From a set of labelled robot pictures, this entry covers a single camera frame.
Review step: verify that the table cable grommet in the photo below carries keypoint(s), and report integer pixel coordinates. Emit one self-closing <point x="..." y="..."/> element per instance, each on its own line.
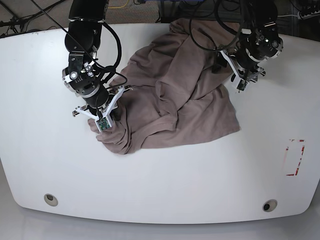
<point x="51" y="200"/>
<point x="270" y="205"/>

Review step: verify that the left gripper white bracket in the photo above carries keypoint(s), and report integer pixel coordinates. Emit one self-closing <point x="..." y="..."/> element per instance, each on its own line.
<point x="242" y="77"/>

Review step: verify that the white power strip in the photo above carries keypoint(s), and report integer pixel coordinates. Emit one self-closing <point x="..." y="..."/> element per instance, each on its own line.
<point x="309" y="11"/>

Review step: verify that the right table cable grommet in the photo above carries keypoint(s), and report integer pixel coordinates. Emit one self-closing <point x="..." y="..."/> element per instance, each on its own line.
<point x="270" y="205"/>

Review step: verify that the red tape rectangle marking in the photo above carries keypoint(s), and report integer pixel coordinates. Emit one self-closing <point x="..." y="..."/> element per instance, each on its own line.
<point x="293" y="156"/>

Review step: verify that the left table cable grommet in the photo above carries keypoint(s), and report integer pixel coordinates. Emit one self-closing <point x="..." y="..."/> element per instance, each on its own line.
<point x="51" y="200"/>

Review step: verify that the mauve brown T-shirt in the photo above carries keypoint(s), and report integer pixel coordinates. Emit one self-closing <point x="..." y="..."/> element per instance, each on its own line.
<point x="175" y="99"/>

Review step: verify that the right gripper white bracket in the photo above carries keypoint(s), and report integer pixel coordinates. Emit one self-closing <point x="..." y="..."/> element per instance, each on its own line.
<point x="102" y="107"/>

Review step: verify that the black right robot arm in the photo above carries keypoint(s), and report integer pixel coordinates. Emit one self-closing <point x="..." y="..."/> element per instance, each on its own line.
<point x="99" y="86"/>

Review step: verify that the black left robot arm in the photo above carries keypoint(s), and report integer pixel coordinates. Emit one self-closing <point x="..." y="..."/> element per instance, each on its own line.
<point x="256" y="41"/>

